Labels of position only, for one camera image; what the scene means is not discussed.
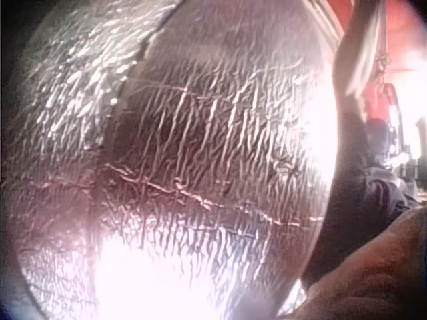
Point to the crinkled silver foil sheet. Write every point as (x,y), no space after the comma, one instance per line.
(80,80)
(213,140)

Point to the red and black machine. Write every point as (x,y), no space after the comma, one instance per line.
(383,110)

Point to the red panel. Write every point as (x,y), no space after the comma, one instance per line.
(405,30)

